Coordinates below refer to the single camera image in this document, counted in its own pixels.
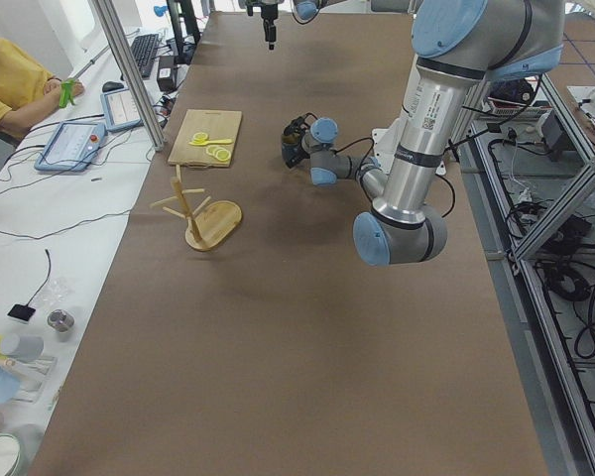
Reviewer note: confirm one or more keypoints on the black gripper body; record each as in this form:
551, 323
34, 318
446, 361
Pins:
293, 147
269, 24

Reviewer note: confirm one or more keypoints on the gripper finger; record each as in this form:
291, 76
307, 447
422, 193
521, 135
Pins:
270, 32

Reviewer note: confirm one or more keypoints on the blue-grey mug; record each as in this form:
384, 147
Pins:
290, 150

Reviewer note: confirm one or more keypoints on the wooden cup rack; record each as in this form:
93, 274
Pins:
209, 224

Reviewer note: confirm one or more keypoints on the small steel cup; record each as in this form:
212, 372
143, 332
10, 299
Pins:
62, 323

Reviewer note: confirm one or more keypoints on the grey cup on tray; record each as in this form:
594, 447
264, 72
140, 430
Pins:
24, 348

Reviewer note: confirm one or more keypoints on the clear cup tray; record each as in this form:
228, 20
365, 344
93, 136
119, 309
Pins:
33, 377

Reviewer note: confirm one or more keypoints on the yellow plastic knife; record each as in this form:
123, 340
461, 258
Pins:
214, 142

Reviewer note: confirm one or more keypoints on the wooden cutting board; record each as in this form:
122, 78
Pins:
218, 124

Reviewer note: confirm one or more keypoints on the black monitor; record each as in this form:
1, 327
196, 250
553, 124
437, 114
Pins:
185, 29

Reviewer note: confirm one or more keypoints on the lemon slice under knife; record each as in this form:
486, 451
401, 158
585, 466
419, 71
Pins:
199, 138

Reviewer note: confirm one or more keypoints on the black keyboard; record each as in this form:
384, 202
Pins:
144, 51

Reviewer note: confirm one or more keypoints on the far teach pendant tablet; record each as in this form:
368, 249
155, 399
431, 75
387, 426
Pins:
119, 110

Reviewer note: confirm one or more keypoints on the teach pendant tablet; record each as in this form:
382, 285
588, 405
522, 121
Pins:
119, 110
72, 147

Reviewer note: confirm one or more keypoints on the near teach pendant tablet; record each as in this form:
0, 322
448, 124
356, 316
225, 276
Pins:
72, 147

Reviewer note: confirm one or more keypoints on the person in yellow shirt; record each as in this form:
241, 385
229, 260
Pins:
29, 93

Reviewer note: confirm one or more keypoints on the black square pad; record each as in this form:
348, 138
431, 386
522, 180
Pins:
21, 312

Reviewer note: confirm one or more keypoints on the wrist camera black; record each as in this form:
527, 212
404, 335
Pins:
297, 126

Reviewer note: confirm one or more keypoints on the aluminium frame post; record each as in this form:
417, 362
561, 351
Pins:
121, 50

